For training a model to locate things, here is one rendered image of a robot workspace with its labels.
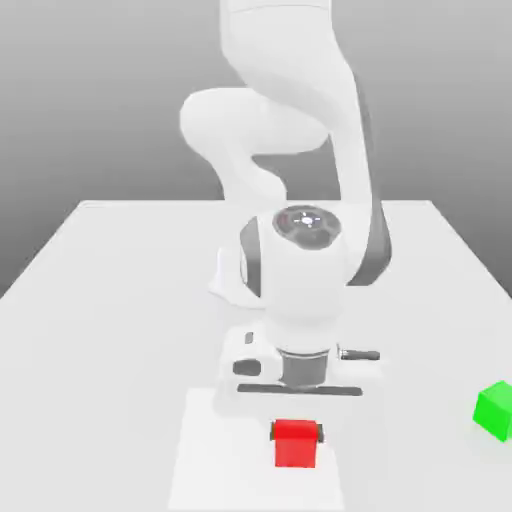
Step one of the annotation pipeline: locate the small green cube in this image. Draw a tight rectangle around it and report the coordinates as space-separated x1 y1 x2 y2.
472 380 512 444

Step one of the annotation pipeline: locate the small red cube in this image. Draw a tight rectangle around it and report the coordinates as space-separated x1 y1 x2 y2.
273 418 319 469

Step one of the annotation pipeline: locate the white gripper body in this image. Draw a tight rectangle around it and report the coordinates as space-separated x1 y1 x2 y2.
213 369 384 426

